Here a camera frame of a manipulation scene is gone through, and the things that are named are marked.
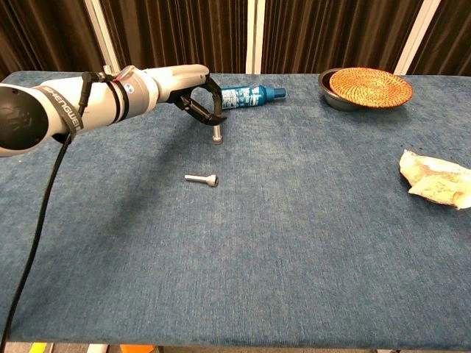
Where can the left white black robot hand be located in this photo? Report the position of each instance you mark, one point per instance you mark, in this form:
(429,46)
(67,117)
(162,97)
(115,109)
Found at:
(184,79)

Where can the steel bolt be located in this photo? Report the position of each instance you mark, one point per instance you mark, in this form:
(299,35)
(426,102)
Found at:
(217,136)
(200,179)

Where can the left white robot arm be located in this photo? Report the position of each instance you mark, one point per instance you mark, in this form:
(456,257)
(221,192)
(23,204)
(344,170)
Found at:
(99,101)

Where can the dark pleated curtain panel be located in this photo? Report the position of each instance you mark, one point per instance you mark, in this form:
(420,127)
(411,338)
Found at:
(449,36)
(331,33)
(176,33)
(44,33)

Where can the blue spray bottle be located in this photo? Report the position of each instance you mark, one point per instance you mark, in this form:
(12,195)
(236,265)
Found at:
(246,96)

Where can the dark metal bowl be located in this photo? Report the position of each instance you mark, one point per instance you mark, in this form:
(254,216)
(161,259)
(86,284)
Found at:
(331,99)

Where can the orange woven round coaster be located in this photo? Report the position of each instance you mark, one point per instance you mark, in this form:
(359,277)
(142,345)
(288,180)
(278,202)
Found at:
(369,86)

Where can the blue table cloth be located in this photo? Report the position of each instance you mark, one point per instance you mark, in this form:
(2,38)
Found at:
(257,257)

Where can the crumpled beige plastic packet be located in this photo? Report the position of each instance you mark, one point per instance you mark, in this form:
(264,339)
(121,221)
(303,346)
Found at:
(438,180)

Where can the orange floor object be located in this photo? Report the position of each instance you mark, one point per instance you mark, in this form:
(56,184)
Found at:
(136,349)

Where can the white metal frame post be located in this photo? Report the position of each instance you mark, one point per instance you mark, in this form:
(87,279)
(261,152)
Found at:
(417,36)
(103,33)
(255,36)

